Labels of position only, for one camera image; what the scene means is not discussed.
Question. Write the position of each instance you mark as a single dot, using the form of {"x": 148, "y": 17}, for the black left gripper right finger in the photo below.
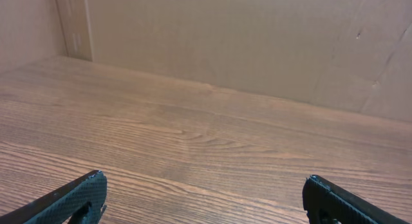
{"x": 327, "y": 203}

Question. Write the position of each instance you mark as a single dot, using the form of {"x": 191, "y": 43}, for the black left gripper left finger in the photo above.
{"x": 79, "y": 201}

